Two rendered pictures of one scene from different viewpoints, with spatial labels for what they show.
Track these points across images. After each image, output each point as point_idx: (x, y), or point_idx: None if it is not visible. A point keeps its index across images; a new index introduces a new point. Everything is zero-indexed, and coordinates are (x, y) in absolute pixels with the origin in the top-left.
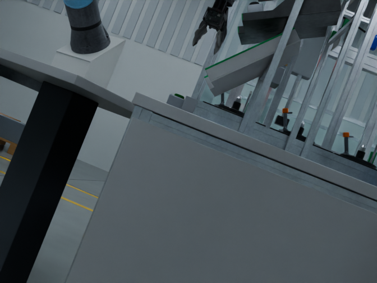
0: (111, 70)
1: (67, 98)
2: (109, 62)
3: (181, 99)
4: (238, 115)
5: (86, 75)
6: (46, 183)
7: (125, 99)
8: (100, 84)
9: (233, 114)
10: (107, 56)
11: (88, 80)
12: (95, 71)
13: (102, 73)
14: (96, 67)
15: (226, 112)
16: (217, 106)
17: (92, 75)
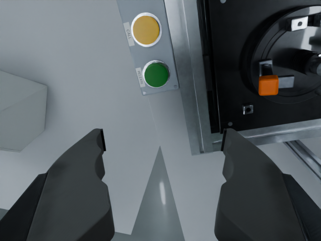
0: (17, 108)
1: None
2: (9, 125)
3: (168, 91)
4: (294, 122)
5: (35, 137)
6: None
7: (145, 189)
8: (37, 106)
9: (280, 142)
10: (3, 139)
11: (133, 226)
12: (27, 131)
13: (26, 118)
14: (22, 136)
15: (265, 143)
16: (249, 129)
17: (32, 130)
